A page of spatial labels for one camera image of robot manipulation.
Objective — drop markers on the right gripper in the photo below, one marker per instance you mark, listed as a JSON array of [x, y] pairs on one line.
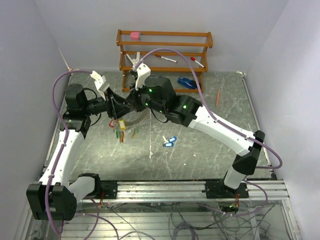
[[133, 98]]

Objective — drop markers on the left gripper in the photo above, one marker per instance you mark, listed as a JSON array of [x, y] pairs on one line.
[[116, 110]]

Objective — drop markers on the yellow tag key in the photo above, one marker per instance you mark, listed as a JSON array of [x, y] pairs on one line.
[[122, 124]]

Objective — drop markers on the metal disc keyring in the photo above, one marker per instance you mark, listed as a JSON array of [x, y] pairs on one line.
[[132, 126]]

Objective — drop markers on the blue tag key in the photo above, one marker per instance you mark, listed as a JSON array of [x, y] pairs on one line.
[[166, 143], [172, 139]]

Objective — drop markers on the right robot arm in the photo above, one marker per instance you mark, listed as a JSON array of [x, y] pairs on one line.
[[158, 95]]

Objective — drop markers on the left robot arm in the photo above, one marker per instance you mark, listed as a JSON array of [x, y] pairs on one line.
[[73, 132]]

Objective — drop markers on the red tag key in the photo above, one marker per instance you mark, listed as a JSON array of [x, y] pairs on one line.
[[113, 123]]

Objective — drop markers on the white plastic clamp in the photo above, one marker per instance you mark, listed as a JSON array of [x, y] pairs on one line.
[[135, 60]]

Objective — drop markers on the red-capped marker pen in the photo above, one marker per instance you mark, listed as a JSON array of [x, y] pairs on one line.
[[166, 58]]

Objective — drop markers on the blue stapler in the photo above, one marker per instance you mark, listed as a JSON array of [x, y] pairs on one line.
[[188, 83]]

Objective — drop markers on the wooden three-tier rack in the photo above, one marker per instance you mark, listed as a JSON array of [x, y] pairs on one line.
[[190, 44]]

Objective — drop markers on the pink eraser block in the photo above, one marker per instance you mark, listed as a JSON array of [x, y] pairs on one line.
[[135, 36]]

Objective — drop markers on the red-capped white marker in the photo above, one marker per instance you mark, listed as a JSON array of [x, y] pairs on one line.
[[197, 62]]

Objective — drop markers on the orange pencil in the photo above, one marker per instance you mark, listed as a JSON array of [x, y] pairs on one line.
[[217, 98]]

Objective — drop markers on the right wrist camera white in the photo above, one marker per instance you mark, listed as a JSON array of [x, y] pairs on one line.
[[140, 72]]

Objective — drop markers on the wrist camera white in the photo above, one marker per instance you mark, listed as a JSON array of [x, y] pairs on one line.
[[140, 72], [100, 83]]

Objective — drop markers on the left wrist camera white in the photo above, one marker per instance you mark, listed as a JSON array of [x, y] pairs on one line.
[[100, 83]]

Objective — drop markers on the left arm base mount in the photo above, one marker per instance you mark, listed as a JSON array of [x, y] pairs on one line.
[[107, 189]]

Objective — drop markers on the aluminium frame rail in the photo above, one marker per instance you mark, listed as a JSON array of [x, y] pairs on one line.
[[154, 191]]

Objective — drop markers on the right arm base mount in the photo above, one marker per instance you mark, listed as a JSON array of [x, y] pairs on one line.
[[215, 189]]

